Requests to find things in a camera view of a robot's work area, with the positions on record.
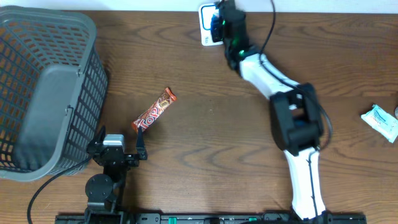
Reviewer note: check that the light green wet wipes pack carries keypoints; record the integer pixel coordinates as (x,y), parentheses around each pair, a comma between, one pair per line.
(382,122)

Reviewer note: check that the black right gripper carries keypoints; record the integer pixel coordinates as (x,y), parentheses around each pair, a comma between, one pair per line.
(214,26)

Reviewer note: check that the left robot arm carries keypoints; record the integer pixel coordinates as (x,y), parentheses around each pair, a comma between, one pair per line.
(105,190)

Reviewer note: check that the white barcode scanner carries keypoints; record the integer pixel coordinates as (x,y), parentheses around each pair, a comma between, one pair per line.
(205,13)

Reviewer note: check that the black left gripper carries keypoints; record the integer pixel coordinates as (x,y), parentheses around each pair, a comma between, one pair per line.
(142,155)

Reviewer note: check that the red brown candy bar wrapper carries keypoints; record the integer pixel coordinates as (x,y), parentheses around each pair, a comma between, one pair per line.
(156,109)

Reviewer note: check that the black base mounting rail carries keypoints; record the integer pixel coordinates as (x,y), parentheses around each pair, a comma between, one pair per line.
(156,218)

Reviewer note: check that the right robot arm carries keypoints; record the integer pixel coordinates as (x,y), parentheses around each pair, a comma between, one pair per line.
(297,118)

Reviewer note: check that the grey plastic mesh basket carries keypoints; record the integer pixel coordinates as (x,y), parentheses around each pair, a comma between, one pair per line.
(53,88)

